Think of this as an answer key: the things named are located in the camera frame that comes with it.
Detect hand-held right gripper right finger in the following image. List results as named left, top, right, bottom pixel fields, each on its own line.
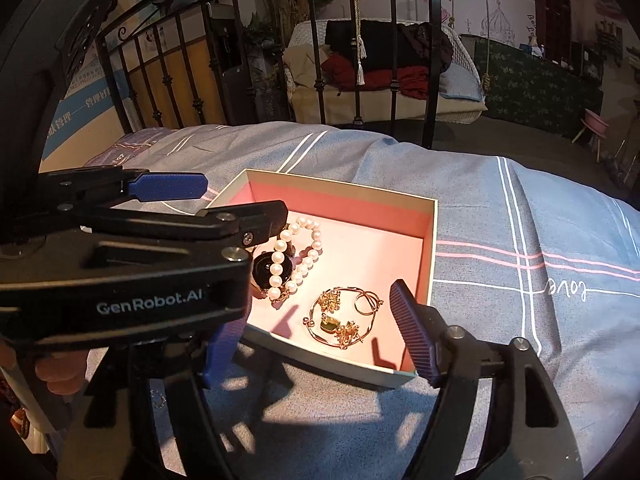
left=388, top=278, right=587, bottom=480

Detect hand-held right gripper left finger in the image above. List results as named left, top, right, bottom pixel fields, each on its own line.
left=55, top=309, right=247, bottom=480

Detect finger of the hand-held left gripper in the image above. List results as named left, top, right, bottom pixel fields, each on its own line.
left=37, top=168, right=211, bottom=212
left=75, top=199, right=291, bottom=262

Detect black watch tan leather strap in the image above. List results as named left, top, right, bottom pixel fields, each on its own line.
left=249, top=236, right=302, bottom=307

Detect white pearl bracelet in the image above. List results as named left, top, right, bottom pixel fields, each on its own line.
left=267, top=215, right=324, bottom=307

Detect pale green box pink inside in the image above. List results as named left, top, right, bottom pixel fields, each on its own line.
left=202, top=168, right=440, bottom=390

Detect person's left hand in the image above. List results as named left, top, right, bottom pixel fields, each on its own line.
left=0, top=342, right=94, bottom=397

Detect orange wooden board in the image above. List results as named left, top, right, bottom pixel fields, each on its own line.
left=124, top=34, right=227, bottom=132

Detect blue plaid bed sheet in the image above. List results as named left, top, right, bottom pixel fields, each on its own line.
left=40, top=122, right=640, bottom=480

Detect red clothes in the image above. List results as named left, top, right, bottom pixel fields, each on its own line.
left=319, top=53, right=432, bottom=102

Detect white wicker swing seat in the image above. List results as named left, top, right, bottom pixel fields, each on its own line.
left=282, top=19, right=489, bottom=126

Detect black clothes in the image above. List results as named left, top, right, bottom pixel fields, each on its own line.
left=324, top=18, right=454, bottom=77

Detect light blue cushion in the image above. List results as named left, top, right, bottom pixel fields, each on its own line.
left=439, top=62, right=487, bottom=104

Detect green floral cloth counter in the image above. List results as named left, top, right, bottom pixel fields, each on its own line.
left=459, top=33, right=607, bottom=142

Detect pink stool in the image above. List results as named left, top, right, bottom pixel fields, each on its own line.
left=572, top=108, right=612, bottom=162

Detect red phone booth cabinet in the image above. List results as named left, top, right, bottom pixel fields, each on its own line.
left=532, top=0, right=574, bottom=64

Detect black iron bed frame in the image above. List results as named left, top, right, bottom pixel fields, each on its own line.
left=65, top=0, right=452, bottom=152

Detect face wall poster blue band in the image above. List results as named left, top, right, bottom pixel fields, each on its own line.
left=40, top=49, right=132, bottom=162

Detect white tassel rope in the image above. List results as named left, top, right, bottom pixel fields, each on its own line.
left=347, top=0, right=369, bottom=88

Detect swing hanging rope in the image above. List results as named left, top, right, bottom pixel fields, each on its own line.
left=479, top=0, right=497, bottom=94

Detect small wall organizer shelf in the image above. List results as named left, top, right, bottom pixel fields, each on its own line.
left=597, top=22, right=627, bottom=69

